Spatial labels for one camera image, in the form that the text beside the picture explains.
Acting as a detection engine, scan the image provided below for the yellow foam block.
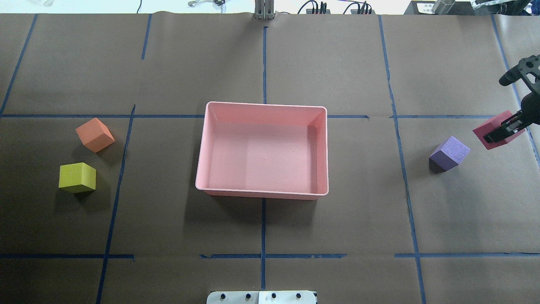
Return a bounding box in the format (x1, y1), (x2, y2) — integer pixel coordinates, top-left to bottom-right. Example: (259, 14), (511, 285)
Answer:
(58, 163), (97, 193)

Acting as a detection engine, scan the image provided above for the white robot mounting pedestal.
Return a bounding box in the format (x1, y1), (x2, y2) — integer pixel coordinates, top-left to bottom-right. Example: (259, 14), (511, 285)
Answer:
(206, 290), (318, 304)

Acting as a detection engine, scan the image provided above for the pink plastic bin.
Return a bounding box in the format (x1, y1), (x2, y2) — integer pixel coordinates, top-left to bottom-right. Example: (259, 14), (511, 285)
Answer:
(195, 101), (329, 200)

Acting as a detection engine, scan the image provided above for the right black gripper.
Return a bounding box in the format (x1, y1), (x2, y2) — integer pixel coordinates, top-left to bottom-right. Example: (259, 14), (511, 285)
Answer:
(483, 94), (540, 144)

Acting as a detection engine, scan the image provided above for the orange foam block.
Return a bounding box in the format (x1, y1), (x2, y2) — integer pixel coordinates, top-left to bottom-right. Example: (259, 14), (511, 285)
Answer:
(76, 117), (115, 153)

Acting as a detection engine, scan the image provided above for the purple foam block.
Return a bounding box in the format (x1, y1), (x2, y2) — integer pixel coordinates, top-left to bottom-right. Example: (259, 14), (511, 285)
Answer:
(429, 136), (471, 172)

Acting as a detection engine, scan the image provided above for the red foam block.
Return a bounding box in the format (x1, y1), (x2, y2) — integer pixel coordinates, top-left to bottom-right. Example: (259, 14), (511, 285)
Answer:
(473, 110), (524, 150)

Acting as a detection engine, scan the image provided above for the aluminium frame post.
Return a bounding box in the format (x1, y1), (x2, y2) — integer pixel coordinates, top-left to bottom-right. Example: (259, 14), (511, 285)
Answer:
(254, 0), (275, 20)

